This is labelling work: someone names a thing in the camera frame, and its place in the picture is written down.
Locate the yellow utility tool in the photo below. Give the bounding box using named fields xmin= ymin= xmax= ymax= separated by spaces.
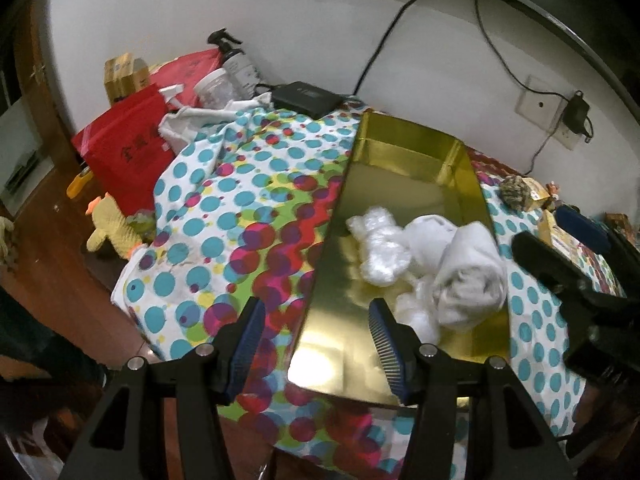
xmin=67 ymin=167 xmax=94 ymax=197

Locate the plastic-wrapped white bundle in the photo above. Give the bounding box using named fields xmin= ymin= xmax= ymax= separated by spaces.
xmin=346 ymin=205 xmax=413 ymax=288
xmin=395 ymin=280 xmax=442 ymax=343

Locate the thick black cable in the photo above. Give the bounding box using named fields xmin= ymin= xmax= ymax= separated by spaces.
xmin=356 ymin=0 xmax=443 ymax=97

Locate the clear plastic jar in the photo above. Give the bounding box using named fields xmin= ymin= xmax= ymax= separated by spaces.
xmin=194 ymin=67 xmax=238 ymax=110

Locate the brown cardboard box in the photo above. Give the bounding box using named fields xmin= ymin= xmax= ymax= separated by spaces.
xmin=104 ymin=53 xmax=151 ymax=106

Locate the gold metal tin tray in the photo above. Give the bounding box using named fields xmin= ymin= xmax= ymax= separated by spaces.
xmin=287 ymin=111 xmax=511 ymax=408

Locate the yellow plush duck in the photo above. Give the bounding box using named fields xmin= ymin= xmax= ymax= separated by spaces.
xmin=86 ymin=195 xmax=147 ymax=261

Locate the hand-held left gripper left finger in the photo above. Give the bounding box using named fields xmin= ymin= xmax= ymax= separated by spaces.
xmin=60 ymin=297 xmax=273 ymax=480

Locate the white wall socket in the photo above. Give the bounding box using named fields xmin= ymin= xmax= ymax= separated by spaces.
xmin=517 ymin=75 xmax=590 ymax=151

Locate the pink red bag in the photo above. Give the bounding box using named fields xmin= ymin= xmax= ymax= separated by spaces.
xmin=147 ymin=49 xmax=222 ymax=106

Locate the polka dot tablecloth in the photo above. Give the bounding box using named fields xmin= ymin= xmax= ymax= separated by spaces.
xmin=111 ymin=95 xmax=626 ymax=480

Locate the brown yarn ball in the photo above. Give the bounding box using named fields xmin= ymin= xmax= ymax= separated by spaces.
xmin=501 ymin=176 xmax=532 ymax=209

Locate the thin black cable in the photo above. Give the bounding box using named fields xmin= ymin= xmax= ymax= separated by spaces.
xmin=474 ymin=0 xmax=573 ymax=98

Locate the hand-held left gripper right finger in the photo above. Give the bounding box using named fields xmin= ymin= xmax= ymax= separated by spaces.
xmin=367 ymin=298 xmax=576 ymax=480

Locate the white towel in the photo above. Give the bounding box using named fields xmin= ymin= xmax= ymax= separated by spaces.
xmin=402 ymin=215 xmax=458 ymax=281
xmin=430 ymin=222 xmax=508 ymax=332

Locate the white cloth bag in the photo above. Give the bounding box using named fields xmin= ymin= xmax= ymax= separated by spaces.
xmin=159 ymin=87 xmax=273 ymax=156

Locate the black power adapter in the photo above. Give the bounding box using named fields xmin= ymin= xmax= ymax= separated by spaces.
xmin=564 ymin=91 xmax=594 ymax=139

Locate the wooden door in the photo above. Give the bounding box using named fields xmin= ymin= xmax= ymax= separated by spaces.
xmin=0 ymin=0 xmax=71 ymax=216

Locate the black-capped spray bottle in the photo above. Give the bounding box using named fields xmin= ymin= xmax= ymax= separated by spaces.
xmin=207 ymin=29 xmax=261 ymax=101

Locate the folded white towel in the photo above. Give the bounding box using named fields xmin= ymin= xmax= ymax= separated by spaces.
xmin=402 ymin=215 xmax=458 ymax=281

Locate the red paper bag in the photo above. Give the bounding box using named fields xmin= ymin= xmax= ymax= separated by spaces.
xmin=71 ymin=85 xmax=173 ymax=216

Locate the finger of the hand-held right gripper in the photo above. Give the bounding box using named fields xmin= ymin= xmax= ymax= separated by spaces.
xmin=511 ymin=231 xmax=596 ymax=307
xmin=555 ymin=206 xmax=640 ymax=286

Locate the small green object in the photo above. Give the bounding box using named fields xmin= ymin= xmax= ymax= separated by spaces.
xmin=125 ymin=212 xmax=157 ymax=237

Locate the black set-top box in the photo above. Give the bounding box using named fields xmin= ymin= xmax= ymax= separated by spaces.
xmin=270 ymin=81 xmax=346 ymax=116

